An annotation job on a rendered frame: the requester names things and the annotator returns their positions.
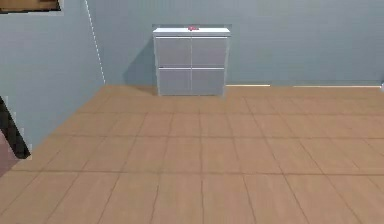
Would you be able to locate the white chest of drawers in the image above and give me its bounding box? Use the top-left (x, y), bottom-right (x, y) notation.
top-left (152, 27), bottom-right (232, 98)

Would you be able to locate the black door frame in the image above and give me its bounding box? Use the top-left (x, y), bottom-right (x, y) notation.
top-left (0, 95), bottom-right (32, 160)

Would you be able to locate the brown framed picture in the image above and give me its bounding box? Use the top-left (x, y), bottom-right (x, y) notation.
top-left (0, 0), bottom-right (63, 14)

